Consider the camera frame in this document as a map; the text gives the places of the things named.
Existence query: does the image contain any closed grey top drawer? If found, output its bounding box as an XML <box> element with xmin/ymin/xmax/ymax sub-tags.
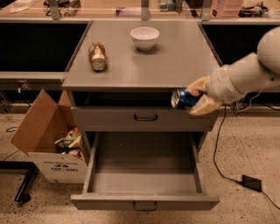
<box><xmin>71</xmin><ymin>107</ymin><xmax>219</xmax><ymax>132</ymax></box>

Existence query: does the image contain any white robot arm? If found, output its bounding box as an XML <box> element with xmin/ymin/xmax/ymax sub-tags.
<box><xmin>187</xmin><ymin>26</ymin><xmax>280</xmax><ymax>116</ymax></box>

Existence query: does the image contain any open grey middle drawer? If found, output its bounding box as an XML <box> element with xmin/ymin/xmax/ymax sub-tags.
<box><xmin>71</xmin><ymin>132</ymin><xmax>220</xmax><ymax>212</ymax></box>

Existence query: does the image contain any pink plastic container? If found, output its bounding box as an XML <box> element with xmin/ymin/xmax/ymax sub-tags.
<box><xmin>211</xmin><ymin>0</ymin><xmax>243</xmax><ymax>18</ymax></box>

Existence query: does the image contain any brown crumpled can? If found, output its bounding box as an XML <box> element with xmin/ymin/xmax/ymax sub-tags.
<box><xmin>88</xmin><ymin>42</ymin><xmax>108</xmax><ymax>71</ymax></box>

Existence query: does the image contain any open cardboard box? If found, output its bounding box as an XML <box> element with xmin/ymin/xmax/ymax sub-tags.
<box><xmin>10</xmin><ymin>90</ymin><xmax>88</xmax><ymax>184</ymax></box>

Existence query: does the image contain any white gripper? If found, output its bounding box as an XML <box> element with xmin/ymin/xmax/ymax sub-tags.
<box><xmin>187</xmin><ymin>65</ymin><xmax>244</xmax><ymax>116</ymax></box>

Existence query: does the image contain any black metal stand leg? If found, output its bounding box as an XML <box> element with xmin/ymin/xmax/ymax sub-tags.
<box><xmin>0</xmin><ymin>161</ymin><xmax>37</xmax><ymax>203</ymax></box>

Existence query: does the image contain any blue pepsi can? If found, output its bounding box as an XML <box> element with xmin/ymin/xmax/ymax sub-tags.
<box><xmin>171</xmin><ymin>88</ymin><xmax>202</xmax><ymax>109</ymax></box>

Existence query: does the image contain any white ceramic bowl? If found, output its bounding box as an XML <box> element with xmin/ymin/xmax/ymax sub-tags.
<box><xmin>130</xmin><ymin>27</ymin><xmax>160</xmax><ymax>51</ymax></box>

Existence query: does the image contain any crumpled trash in box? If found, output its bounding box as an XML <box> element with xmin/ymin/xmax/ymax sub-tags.
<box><xmin>54</xmin><ymin>128</ymin><xmax>85</xmax><ymax>160</ymax></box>

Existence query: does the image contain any grey drawer cabinet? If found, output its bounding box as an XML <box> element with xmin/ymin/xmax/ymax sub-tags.
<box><xmin>63</xmin><ymin>20</ymin><xmax>220</xmax><ymax>146</ymax></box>

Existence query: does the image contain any black power adapter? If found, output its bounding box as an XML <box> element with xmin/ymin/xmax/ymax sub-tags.
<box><xmin>241</xmin><ymin>175</ymin><xmax>262</xmax><ymax>192</ymax></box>

